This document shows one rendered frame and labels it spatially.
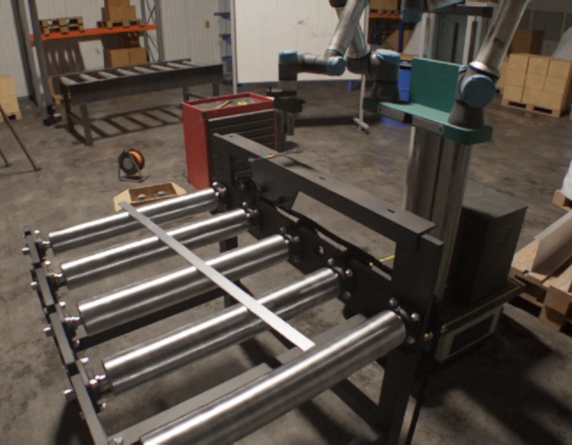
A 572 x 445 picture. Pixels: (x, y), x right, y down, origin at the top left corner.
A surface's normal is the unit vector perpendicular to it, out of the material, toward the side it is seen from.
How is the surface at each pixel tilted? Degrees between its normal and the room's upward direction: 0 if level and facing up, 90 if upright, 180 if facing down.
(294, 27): 90
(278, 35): 90
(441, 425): 0
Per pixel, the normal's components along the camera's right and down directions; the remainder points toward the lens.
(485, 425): 0.00, -0.89
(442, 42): -0.87, 0.22
